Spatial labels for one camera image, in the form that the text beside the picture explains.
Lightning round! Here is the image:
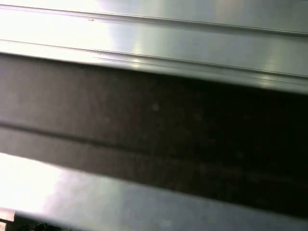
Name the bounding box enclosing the grey black PC case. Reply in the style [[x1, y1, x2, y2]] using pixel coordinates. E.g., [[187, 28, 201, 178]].
[[0, 52, 308, 231]]

